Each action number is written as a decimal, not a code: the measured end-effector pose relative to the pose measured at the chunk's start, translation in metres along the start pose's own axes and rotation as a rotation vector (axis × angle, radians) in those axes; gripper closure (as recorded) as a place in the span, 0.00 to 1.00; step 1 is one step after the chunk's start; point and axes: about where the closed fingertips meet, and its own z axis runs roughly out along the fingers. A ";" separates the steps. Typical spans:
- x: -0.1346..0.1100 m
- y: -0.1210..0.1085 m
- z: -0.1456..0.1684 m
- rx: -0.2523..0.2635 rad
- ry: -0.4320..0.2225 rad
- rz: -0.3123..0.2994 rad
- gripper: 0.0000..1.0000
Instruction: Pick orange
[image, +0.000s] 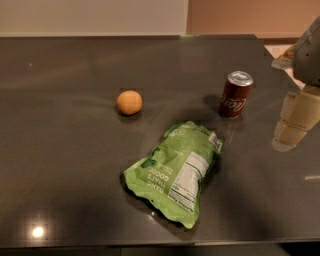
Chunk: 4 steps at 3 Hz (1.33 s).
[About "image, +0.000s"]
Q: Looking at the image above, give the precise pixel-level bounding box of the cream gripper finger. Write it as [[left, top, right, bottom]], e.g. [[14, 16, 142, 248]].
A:
[[272, 85, 320, 152]]

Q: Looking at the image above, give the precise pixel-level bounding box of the green snack bag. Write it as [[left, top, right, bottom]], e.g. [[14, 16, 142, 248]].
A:
[[124, 121, 223, 229]]

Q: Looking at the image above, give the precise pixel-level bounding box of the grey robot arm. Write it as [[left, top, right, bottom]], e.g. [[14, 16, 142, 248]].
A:
[[272, 17, 320, 152]]

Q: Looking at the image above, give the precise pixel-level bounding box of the red soda can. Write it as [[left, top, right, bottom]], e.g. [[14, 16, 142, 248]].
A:
[[219, 71, 254, 118]]

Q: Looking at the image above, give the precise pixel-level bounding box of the orange fruit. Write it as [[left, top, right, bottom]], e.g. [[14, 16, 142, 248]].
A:
[[116, 90, 143, 115]]

